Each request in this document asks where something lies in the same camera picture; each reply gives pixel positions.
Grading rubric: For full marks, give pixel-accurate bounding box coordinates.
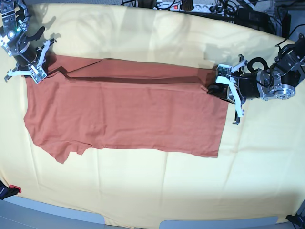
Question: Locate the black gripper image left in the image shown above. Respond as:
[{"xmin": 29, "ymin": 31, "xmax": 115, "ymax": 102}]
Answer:
[{"xmin": 13, "ymin": 44, "xmax": 57, "ymax": 76}]

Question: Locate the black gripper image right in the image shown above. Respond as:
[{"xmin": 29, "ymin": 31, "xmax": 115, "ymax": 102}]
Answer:
[{"xmin": 207, "ymin": 73, "xmax": 260, "ymax": 104}]

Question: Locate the salmon red T-shirt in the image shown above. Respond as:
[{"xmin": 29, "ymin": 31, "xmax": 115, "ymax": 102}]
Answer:
[{"xmin": 24, "ymin": 55, "xmax": 228, "ymax": 163}]

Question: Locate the black power adapter box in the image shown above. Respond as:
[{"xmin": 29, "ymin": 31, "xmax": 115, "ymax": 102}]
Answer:
[{"xmin": 234, "ymin": 8, "xmax": 269, "ymax": 27}]

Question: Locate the white power strip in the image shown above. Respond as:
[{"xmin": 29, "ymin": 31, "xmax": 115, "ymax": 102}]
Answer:
[{"xmin": 157, "ymin": 0, "xmax": 214, "ymax": 13}]

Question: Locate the pale yellow table cloth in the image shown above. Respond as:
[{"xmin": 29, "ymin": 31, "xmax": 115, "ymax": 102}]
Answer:
[{"xmin": 0, "ymin": 4, "xmax": 305, "ymax": 228}]

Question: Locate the red black clamp left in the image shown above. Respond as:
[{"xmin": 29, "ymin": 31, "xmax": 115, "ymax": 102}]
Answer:
[{"xmin": 0, "ymin": 181, "xmax": 21, "ymax": 200}]

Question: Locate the black clamp right corner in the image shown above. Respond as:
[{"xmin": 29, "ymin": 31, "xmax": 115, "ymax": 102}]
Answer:
[{"xmin": 286, "ymin": 214, "xmax": 305, "ymax": 229}]

